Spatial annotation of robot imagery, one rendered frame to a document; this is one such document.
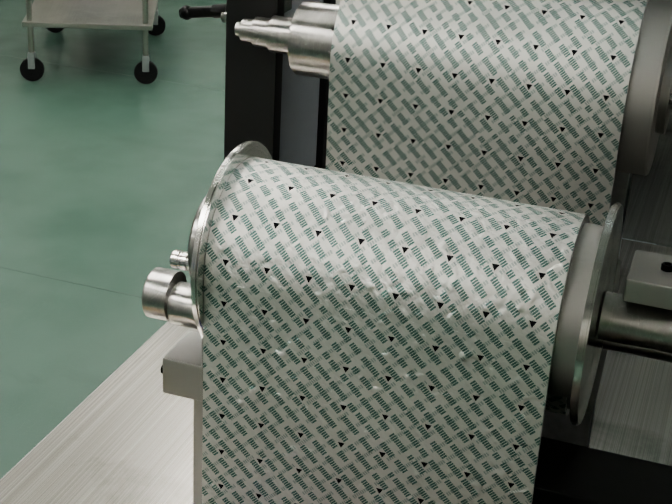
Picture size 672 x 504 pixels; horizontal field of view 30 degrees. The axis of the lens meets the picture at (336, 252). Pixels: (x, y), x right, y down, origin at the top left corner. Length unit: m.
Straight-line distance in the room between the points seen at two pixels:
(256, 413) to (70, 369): 2.40
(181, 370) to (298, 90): 0.36
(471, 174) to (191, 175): 3.50
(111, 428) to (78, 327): 2.13
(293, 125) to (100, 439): 0.38
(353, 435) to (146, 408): 0.54
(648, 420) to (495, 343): 0.65
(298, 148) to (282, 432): 0.45
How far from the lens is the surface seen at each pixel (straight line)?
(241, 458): 0.90
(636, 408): 1.44
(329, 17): 1.07
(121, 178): 4.45
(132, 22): 5.47
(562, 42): 0.98
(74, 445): 1.31
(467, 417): 0.82
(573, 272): 0.79
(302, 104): 1.24
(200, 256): 0.83
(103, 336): 3.40
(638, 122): 0.98
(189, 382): 0.98
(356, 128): 1.03
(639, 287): 0.80
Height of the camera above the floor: 1.62
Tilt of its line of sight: 24 degrees down
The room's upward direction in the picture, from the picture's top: 3 degrees clockwise
